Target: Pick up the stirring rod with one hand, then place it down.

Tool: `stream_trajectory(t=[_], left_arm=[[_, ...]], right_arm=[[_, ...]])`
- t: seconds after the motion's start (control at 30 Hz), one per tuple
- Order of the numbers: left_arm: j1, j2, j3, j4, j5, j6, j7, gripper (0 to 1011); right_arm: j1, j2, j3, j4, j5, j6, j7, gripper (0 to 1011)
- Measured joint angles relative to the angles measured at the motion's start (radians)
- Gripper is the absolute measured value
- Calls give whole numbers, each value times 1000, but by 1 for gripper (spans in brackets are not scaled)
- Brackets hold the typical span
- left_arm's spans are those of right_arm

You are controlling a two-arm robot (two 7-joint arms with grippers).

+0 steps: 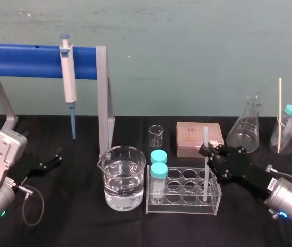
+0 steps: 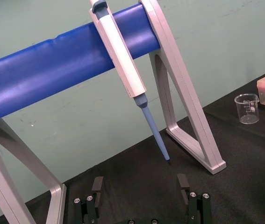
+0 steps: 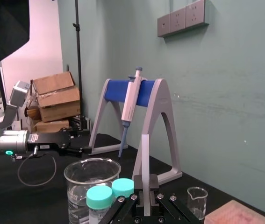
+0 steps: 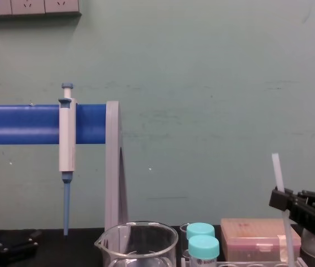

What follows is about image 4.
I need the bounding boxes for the clear plastic tube rack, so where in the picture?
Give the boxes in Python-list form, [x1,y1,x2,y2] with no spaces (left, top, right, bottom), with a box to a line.
[180,256,306,267]

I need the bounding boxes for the grey wall socket panel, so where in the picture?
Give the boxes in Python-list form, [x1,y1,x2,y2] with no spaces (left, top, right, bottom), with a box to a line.
[0,0,82,19]

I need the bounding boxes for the teal capped sample tube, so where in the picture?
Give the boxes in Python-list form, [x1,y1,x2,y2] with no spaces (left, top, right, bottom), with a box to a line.
[186,222,216,241]
[187,234,221,267]

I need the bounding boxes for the white and blue pipette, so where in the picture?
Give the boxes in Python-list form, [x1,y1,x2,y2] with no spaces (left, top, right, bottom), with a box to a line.
[57,82,78,237]

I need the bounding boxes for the white stirring rod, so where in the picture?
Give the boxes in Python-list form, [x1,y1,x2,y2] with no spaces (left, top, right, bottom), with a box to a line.
[271,152,297,267]

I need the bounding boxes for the blue pipette stand bar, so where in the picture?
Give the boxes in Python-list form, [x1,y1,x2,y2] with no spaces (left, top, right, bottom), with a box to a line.
[0,103,108,146]

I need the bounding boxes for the pink pipette tip box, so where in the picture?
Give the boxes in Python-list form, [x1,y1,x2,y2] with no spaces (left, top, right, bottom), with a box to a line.
[219,217,303,263]

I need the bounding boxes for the clear glass beaker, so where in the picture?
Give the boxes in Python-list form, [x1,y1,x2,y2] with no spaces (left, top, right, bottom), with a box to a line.
[93,220,180,267]

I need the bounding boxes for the small clear glass vial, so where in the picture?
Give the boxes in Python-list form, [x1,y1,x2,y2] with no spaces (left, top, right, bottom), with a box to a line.
[179,222,192,258]

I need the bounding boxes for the grey pipette stand upright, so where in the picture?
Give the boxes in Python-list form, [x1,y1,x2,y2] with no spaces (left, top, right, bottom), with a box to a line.
[104,100,131,234]

